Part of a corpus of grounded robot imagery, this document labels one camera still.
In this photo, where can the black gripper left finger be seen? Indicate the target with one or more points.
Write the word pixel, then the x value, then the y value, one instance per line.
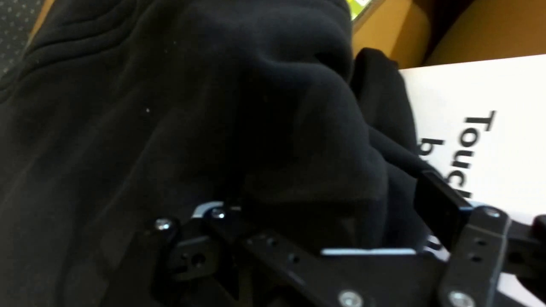
pixel 227 256

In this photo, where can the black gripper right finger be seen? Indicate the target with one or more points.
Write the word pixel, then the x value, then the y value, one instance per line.
pixel 478 245

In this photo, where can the dark blue cloth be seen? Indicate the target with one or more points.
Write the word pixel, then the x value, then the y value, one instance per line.
pixel 198 113

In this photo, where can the brown cardboard box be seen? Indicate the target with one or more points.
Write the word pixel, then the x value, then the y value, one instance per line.
pixel 444 28

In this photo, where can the white printed paper sign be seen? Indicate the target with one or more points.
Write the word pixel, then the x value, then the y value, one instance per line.
pixel 488 130

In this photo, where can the patterned blue fabric bundle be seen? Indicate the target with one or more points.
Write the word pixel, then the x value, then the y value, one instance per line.
pixel 14 28

